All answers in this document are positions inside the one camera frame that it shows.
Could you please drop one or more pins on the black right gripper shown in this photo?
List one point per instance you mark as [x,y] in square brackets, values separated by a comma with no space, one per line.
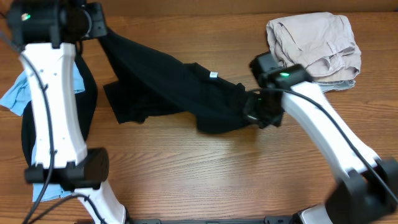
[259,112]

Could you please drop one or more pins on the folded beige trousers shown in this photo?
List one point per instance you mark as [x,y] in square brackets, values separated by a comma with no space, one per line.
[323,43]

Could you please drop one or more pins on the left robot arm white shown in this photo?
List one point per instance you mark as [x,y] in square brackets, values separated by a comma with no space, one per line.
[44,34]

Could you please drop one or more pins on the folded light denim jeans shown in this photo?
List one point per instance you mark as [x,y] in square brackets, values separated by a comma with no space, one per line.
[336,86]

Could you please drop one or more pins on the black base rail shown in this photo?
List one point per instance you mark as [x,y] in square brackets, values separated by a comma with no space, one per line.
[217,221]

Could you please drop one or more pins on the light blue t-shirt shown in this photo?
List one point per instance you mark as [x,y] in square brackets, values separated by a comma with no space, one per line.
[16,100]

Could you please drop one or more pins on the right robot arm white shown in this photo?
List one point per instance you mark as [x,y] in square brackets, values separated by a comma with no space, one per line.
[366,185]

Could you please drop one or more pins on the black t-shirt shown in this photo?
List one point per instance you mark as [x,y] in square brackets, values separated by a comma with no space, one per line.
[152,83]

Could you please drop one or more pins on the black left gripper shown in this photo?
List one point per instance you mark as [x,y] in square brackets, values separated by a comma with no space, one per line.
[97,20]

